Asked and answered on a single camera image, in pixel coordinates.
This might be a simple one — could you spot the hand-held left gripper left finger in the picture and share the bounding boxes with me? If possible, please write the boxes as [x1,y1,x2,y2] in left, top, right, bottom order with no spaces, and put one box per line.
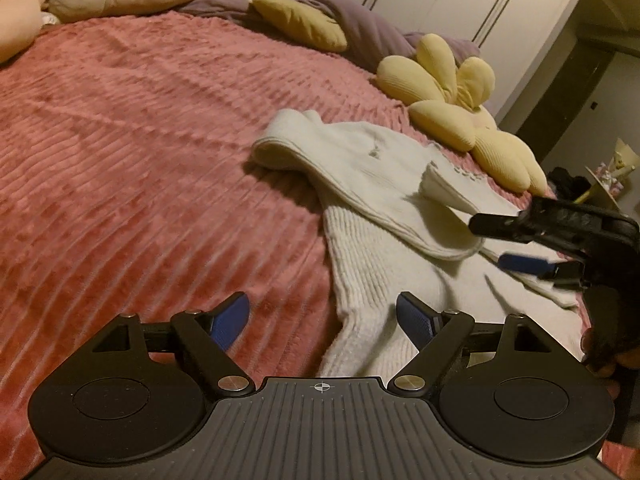
[92,292,256,395]

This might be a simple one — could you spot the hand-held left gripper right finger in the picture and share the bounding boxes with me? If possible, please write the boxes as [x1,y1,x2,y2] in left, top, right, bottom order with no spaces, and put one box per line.
[390,292,551,395]

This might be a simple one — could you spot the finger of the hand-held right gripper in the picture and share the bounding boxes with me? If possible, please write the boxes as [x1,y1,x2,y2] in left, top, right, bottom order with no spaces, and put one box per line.
[497,252,587,290]
[469,211,532,242]

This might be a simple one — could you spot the white knitted sweater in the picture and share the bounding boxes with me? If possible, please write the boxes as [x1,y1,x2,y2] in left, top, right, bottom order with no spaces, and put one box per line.
[251,108,583,376]

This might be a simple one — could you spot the person's right hand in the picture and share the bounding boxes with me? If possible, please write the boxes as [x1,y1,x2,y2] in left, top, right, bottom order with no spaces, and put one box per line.
[580,327,623,380]

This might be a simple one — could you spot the dark cloth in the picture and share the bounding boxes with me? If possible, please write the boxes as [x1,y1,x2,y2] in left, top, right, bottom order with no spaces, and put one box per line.
[546,166,592,202]

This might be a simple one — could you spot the yellow-legged side table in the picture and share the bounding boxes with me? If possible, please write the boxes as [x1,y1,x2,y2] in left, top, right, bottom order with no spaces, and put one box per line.
[575,137,640,208]

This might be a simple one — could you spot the yellow flower pillow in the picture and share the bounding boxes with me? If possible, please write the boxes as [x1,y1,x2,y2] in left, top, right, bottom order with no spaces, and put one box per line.
[376,33,548,195]

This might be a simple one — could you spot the pink ribbed blanket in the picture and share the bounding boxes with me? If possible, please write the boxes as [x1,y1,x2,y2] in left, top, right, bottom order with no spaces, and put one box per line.
[0,10,640,463]

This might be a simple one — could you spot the white wardrobe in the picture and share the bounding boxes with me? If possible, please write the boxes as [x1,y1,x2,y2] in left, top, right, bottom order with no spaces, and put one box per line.
[345,0,601,118]

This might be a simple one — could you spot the purple duvet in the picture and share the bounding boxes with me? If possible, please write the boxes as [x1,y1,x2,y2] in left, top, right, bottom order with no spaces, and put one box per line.
[120,0,481,73]

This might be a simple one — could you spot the yellow leaf pillow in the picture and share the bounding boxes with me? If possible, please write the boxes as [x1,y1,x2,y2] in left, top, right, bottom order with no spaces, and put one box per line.
[251,0,348,53]

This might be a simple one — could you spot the pink plush toy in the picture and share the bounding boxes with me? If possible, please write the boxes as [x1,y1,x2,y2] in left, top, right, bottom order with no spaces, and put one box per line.
[0,0,53,65]

